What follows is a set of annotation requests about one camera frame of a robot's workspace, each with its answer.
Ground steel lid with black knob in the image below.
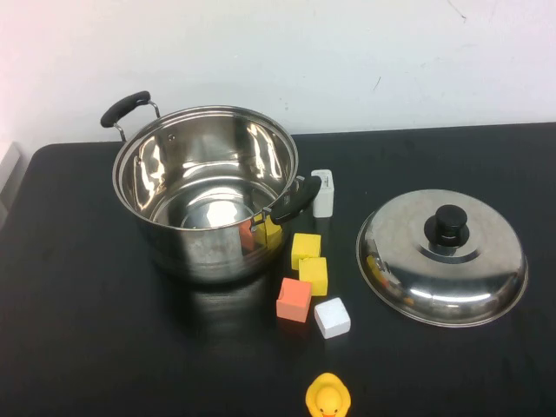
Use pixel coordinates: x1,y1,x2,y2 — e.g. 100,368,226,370
355,189,530,328

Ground orange foam cube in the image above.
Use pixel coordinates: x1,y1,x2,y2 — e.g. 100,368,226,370
275,277,314,323

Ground grey wall trunking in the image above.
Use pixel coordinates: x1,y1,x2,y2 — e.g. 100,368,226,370
0,141,23,229

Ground white foam cube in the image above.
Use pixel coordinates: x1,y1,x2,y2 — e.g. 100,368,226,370
314,297,352,340

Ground stainless steel pot black handles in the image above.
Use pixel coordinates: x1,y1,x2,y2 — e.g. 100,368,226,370
100,89,323,286

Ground yellow rubber duck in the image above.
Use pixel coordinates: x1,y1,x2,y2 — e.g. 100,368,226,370
305,372,352,417

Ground yellow foam cube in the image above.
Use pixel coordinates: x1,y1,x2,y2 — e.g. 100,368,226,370
298,256,328,297
290,233,323,271

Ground white charger block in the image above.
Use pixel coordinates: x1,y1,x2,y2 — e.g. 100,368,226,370
310,169,336,218

